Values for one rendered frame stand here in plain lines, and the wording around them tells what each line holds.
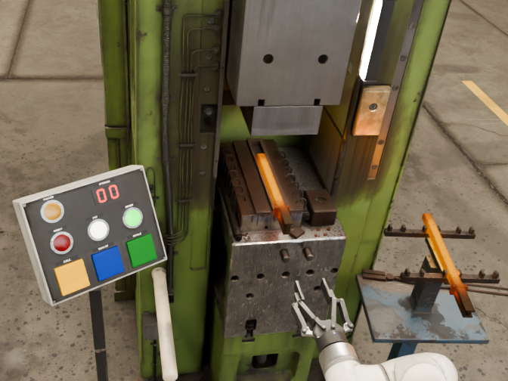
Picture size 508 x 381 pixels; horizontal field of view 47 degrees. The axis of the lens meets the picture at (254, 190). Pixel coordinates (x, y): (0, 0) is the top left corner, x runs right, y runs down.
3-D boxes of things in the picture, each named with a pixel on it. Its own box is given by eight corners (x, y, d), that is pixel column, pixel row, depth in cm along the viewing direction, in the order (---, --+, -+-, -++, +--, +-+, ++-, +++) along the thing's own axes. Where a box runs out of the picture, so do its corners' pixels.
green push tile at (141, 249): (158, 258, 165) (151, 233, 164) (133, 268, 161) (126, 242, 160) (155, 257, 166) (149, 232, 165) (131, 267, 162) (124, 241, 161)
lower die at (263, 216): (300, 227, 192) (304, 207, 187) (240, 231, 188) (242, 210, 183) (271, 156, 225) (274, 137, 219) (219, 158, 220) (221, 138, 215)
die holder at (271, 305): (324, 328, 217) (348, 236, 191) (223, 338, 209) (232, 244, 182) (287, 229, 260) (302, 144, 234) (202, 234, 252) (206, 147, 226)
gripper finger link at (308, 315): (325, 337, 149) (320, 339, 148) (298, 308, 156) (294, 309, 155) (327, 326, 146) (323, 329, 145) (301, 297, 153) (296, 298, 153)
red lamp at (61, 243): (72, 252, 151) (70, 240, 148) (52, 253, 150) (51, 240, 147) (72, 244, 153) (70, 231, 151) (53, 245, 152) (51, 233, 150)
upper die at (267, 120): (317, 134, 171) (323, 105, 165) (250, 136, 167) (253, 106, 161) (283, 70, 203) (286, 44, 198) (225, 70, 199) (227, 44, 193)
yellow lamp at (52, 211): (62, 221, 149) (60, 208, 147) (43, 222, 148) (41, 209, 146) (63, 213, 152) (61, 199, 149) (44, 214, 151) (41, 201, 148)
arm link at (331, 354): (357, 381, 142) (348, 360, 147) (364, 357, 137) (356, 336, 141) (321, 385, 140) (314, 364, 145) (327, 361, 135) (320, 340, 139)
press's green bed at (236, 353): (305, 401, 245) (323, 327, 217) (215, 413, 237) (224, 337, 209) (274, 302, 288) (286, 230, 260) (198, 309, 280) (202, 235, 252)
